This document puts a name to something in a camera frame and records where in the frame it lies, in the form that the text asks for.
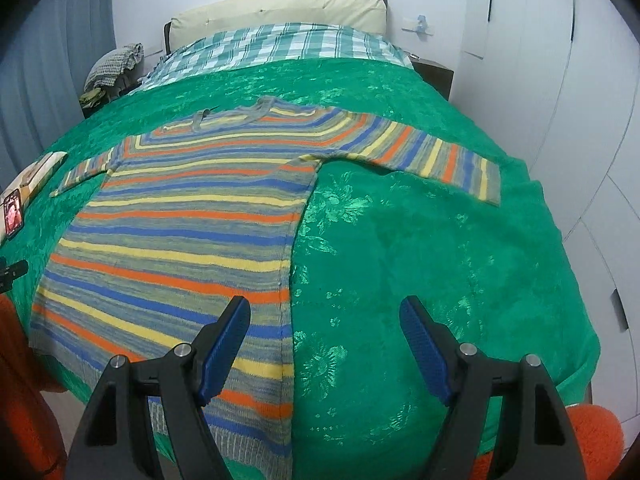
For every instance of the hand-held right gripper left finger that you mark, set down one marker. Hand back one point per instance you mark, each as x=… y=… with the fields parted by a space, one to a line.
x=225 y=350

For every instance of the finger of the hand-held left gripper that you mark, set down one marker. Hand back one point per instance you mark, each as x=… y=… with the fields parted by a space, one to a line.
x=12 y=272

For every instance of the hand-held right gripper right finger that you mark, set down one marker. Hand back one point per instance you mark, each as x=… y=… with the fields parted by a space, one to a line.
x=425 y=350

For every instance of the striped knit sweater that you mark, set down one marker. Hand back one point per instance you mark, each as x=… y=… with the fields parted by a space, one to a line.
x=175 y=240

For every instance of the pile of clothes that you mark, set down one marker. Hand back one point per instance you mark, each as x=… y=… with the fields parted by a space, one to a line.
x=112 y=67

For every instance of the smartphone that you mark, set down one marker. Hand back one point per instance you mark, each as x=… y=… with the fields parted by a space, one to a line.
x=12 y=214

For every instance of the cream patterned pillow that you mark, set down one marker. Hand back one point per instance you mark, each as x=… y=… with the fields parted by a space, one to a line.
x=42 y=167

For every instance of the green floral blanket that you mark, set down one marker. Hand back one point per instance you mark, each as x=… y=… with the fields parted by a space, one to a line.
x=400 y=235

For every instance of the dark nightstand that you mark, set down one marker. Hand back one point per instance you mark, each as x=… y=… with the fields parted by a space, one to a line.
x=435 y=77
x=117 y=95

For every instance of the grey-blue curtain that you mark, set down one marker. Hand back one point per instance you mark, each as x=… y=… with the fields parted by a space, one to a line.
x=50 y=60

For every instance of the white wardrobe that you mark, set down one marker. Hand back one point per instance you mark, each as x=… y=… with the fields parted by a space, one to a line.
x=575 y=110

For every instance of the green plaid bedsheet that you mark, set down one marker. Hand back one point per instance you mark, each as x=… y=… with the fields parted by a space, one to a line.
x=280 y=45

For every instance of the cream padded headboard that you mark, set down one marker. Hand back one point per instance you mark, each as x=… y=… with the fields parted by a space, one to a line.
x=275 y=10

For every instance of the wall socket with blue plug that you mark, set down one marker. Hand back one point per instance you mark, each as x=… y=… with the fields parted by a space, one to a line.
x=420 y=25

